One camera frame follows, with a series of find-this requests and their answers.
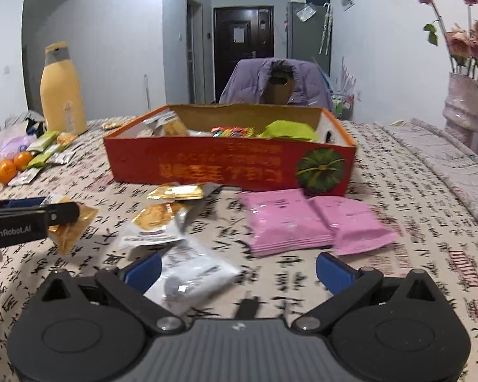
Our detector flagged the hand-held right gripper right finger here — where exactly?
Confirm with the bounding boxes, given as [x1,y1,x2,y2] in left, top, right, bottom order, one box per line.
[294,251,445,334]

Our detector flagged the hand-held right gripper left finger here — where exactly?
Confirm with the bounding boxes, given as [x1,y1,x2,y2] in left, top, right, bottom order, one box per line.
[42,252,186,336]

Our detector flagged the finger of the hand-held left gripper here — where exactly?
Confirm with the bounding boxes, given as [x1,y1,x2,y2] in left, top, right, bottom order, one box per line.
[44,202,81,225]
[0,200,44,211]

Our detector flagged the gold snack packet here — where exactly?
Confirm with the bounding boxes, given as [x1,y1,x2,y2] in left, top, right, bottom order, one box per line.
[147,182,205,200]
[48,203,99,256]

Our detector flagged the white packet orange biscuit print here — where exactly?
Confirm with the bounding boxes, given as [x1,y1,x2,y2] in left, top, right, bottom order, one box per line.
[121,202,190,253]

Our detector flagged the silver white snack packet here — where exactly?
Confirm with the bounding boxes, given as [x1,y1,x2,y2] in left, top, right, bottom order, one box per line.
[143,235,242,315]

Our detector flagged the pink snack packet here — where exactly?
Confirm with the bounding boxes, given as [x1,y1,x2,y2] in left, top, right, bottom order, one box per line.
[308,197,401,256]

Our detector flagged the stack of pink packets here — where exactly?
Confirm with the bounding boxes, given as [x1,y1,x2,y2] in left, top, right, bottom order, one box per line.
[239,189,335,257]

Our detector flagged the orange cardboard box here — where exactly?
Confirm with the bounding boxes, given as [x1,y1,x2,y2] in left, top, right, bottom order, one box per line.
[104,103,357,197]

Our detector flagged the small silver snack packet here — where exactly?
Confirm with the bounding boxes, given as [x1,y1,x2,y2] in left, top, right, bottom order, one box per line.
[8,167,44,187]
[48,152,76,166]

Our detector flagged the orange mandarin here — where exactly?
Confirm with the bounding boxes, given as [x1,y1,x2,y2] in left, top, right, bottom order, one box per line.
[14,151,34,172]
[0,159,17,186]

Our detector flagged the purple plastic bag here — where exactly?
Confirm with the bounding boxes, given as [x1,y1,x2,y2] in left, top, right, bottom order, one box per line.
[0,133,36,160]

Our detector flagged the white plastic bag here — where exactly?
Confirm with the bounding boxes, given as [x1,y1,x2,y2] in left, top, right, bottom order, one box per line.
[4,110,46,136]

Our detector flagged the yellow bottle grey cap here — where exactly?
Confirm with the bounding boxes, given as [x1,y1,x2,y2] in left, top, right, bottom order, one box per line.
[40,41,88,136]

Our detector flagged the biscuit snack packet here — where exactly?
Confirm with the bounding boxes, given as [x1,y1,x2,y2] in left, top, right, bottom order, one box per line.
[163,121,189,137]

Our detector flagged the lime green snack packet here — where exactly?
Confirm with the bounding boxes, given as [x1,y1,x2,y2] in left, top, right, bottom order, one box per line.
[257,119,321,142]

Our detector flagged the folded pink patterned cloth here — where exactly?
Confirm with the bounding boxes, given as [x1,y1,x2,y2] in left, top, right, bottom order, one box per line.
[382,118,478,243]

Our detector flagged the red colourful snack packet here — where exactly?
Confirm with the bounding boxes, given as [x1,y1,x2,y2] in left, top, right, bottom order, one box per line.
[210,126,256,138]

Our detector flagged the cluttered storage rack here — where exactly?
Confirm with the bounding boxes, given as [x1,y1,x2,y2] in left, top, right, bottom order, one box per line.
[327,58,357,121]

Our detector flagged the wooden chair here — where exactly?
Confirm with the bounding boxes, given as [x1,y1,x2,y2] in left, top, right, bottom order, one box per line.
[265,69,295,105]

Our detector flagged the pink textured vase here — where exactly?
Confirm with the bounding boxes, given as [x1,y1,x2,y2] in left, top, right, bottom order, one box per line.
[443,72,478,148]

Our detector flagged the grey interior door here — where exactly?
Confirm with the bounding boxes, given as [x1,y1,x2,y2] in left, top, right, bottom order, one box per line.
[186,0,206,104]

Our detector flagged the purple puffer jacket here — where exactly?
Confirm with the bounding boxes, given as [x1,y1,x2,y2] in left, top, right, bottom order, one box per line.
[219,58,334,112]

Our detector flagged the dark brown entrance door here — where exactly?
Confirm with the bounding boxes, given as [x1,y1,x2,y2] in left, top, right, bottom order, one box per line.
[213,7,275,104]

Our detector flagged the grey refrigerator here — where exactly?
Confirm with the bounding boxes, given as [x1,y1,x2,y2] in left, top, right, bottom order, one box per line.
[287,0,333,76]

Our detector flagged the hanging folded umbrella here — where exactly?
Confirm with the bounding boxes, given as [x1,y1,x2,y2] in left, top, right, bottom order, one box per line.
[319,3,334,55]

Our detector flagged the dried pink roses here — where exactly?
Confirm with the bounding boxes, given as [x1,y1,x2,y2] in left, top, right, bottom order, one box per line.
[406,0,478,84]

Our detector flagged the clear plastic bag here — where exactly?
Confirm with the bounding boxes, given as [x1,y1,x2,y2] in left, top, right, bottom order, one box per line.
[295,4,316,22]

